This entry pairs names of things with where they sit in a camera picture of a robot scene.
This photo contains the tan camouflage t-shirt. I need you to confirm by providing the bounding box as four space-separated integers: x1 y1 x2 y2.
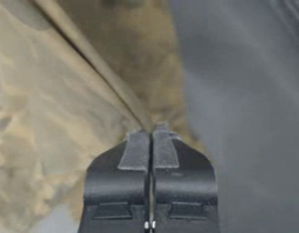
0 0 209 233

